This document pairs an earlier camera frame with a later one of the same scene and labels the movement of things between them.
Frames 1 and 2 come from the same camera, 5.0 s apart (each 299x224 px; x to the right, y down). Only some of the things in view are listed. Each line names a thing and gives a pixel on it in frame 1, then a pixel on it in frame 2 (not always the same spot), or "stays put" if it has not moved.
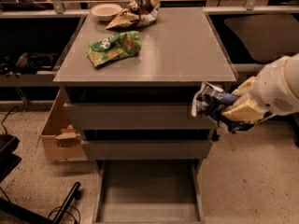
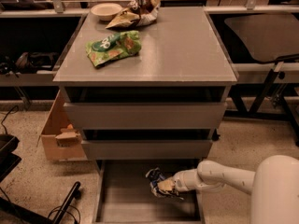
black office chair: x=268 y=37 stays put
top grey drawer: x=134 y=116 stays put
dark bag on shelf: x=29 y=63 stays put
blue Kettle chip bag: x=211 y=100 to x=155 y=175
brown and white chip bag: x=142 y=10 stays put
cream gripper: x=271 y=90 to x=181 y=182
